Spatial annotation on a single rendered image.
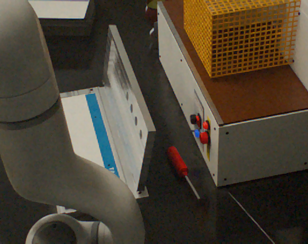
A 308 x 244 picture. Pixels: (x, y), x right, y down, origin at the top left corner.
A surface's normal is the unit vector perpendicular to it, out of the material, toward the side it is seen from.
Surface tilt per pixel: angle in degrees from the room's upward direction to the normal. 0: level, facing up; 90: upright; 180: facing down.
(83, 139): 0
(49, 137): 85
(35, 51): 83
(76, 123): 0
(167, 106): 0
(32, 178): 89
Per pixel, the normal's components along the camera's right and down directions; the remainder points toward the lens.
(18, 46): 0.59, 0.36
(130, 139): 0.15, -0.79
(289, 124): 0.24, 0.62
